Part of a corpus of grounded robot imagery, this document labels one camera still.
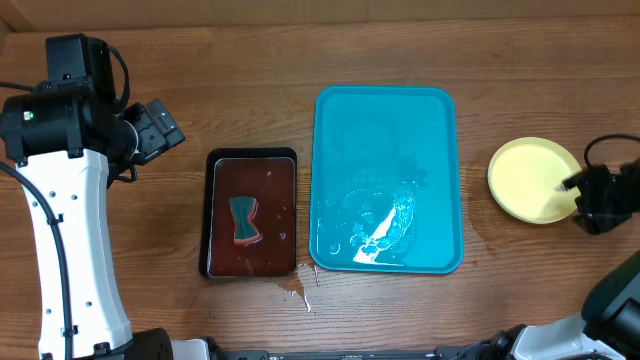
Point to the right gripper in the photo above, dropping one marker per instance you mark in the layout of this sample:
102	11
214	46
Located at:
598	195

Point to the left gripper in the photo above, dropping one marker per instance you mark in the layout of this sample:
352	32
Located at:
160	133

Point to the yellow-green plate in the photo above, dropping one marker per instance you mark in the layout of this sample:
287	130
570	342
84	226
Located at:
525	177

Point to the green dish sponge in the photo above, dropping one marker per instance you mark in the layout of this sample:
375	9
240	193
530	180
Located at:
243	210

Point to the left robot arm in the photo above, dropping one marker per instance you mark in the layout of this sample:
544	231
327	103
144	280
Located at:
67	140

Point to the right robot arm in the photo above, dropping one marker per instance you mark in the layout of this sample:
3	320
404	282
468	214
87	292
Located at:
608	325

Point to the black water tray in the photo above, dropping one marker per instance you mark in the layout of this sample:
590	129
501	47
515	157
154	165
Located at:
269	175

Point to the teal plastic tray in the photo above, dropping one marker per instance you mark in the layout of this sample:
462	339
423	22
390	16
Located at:
385	190

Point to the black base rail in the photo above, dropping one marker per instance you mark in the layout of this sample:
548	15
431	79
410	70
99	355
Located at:
440	353

